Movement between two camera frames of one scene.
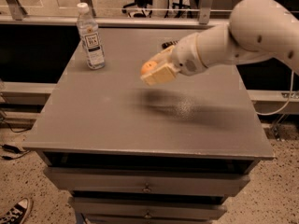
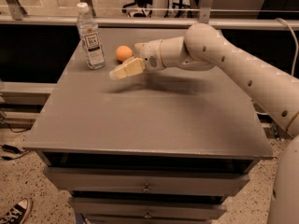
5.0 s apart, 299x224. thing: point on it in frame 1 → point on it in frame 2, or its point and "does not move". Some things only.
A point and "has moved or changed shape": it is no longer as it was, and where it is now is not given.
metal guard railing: (14, 13) does not move
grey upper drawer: (147, 178) does not move
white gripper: (186, 57) → (150, 55)
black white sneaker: (17, 214) does not move
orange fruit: (148, 66) has moved or changed shape
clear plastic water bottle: (91, 38) does not move
